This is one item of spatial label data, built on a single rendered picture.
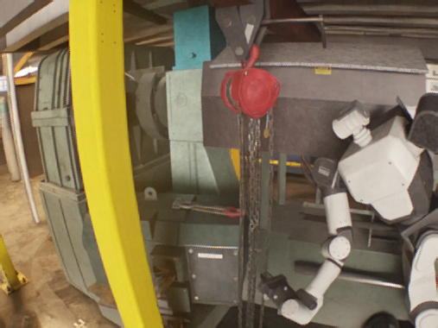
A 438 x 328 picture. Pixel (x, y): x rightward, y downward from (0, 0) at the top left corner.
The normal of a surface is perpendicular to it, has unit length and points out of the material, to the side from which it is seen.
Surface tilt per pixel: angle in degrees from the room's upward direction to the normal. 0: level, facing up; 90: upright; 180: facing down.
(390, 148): 70
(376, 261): 90
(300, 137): 90
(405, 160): 77
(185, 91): 90
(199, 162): 90
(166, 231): 45
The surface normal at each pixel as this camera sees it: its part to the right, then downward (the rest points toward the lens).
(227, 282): -0.16, 0.30
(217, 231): -0.14, -0.47
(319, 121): -0.48, 0.28
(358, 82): -0.48, 0.07
